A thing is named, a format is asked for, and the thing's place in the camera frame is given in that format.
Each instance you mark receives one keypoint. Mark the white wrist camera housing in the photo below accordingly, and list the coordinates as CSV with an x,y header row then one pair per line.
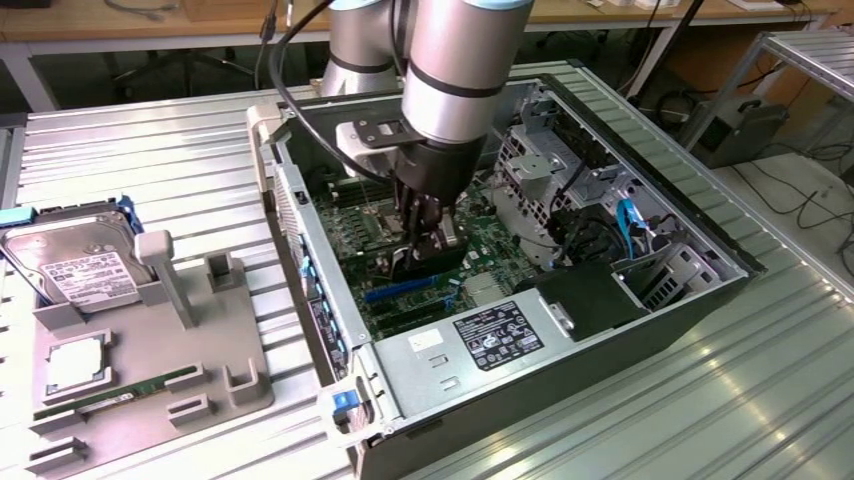
x,y
361,155

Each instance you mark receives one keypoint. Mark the short black expansion slot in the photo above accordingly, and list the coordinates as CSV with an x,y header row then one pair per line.
x,y
403,311
410,324

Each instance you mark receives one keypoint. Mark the blue expansion slot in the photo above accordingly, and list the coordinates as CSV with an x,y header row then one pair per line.
x,y
394,292

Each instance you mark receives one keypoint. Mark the blue case release latch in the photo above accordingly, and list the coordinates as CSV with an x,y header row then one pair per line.
x,y
341,402

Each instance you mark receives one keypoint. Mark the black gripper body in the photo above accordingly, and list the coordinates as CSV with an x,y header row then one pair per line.
x,y
441,170

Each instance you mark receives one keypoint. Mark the grey parts rack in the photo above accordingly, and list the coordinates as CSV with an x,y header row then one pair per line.
x,y
147,350

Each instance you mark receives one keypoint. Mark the black plastic cover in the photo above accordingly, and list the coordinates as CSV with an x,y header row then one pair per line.
x,y
587,305

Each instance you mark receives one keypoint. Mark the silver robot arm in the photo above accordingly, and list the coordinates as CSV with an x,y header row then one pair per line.
x,y
454,65

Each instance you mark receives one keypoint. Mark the silver disk bay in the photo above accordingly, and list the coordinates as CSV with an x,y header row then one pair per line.
x,y
681,270

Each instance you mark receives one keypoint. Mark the graphics card with black cooler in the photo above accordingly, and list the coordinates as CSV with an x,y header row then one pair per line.
x,y
434,265

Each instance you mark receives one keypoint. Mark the silver CPU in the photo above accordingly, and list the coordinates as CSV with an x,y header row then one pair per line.
x,y
76,367

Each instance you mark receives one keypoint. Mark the silver hard disk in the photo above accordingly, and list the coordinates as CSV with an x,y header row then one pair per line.
x,y
74,260

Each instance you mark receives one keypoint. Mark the silver power supply with label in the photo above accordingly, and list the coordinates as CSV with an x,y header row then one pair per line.
x,y
434,370

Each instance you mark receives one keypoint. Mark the silver chipset heat sink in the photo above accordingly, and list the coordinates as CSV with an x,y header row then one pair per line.
x,y
487,291

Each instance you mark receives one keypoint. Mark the aluminium frame table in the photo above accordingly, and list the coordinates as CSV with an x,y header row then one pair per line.
x,y
814,55

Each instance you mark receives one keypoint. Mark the green Dell motherboard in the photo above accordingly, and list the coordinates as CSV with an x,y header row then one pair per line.
x,y
494,255

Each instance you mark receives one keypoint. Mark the open black PC case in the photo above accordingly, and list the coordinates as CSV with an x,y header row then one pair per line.
x,y
534,400

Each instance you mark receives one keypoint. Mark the black equipment box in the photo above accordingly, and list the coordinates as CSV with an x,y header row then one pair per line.
x,y
747,135

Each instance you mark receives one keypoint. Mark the CPU socket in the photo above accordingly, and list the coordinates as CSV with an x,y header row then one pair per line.
x,y
382,222

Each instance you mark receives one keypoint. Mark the silver drive cage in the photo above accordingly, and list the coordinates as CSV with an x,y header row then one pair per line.
x,y
534,170

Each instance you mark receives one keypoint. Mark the green RAM stick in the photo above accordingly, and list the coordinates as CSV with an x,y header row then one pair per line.
x,y
100,398

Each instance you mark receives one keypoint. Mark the black office chair base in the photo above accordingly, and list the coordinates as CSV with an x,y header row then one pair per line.
x,y
194,57

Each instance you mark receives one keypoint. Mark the blue disk carrier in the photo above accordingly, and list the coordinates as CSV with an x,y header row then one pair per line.
x,y
16,218

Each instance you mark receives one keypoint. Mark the wooden desk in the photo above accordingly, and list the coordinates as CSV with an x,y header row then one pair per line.
x,y
80,25

